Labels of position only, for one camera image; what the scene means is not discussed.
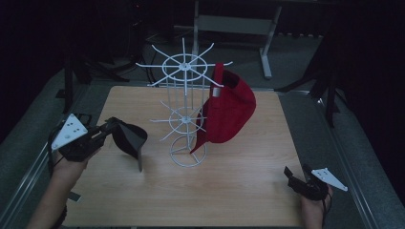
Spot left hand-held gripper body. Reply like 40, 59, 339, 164
51, 113, 111, 163

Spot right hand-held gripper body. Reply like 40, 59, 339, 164
287, 167, 349, 202

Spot black baseball cap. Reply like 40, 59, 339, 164
109, 116, 149, 174

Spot white wire hat rack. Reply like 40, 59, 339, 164
135, 36, 234, 169

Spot person's right hand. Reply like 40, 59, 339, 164
299, 186, 335, 224

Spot person's left hand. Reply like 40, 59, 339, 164
52, 148, 100, 179

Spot black tripod stand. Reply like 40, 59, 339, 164
275, 30, 343, 129
55, 52, 130, 115

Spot red baseball cap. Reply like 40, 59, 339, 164
189, 62, 257, 155

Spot black curtain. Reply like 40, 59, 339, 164
330, 0, 405, 208

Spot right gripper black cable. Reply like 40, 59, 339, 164
320, 190, 333, 228

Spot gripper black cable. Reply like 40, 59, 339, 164
320, 190, 333, 228
46, 124, 65, 178

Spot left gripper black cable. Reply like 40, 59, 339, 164
46, 124, 65, 178

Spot black cables bundle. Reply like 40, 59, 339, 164
138, 47, 159, 85

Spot white table frame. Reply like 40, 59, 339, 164
191, 0, 284, 80

